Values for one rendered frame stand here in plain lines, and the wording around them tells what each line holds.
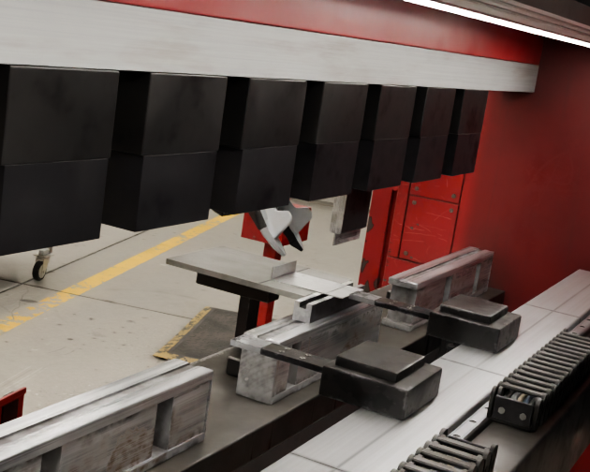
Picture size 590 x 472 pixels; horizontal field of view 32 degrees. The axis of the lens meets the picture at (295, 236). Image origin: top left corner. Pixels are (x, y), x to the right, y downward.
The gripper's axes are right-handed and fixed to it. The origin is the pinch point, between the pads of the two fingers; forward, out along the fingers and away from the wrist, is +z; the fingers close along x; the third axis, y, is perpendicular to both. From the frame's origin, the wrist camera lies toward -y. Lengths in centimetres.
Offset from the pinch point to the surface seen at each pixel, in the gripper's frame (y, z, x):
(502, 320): 27.4, 26.2, -0.7
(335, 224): 11.8, 1.2, -4.0
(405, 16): 36.3, -21.5, 0.8
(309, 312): 4.7, 11.8, -11.7
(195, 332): -185, -21, 234
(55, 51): 30, -14, -79
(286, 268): -2.1, 2.7, 0.5
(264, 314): -106, -7, 164
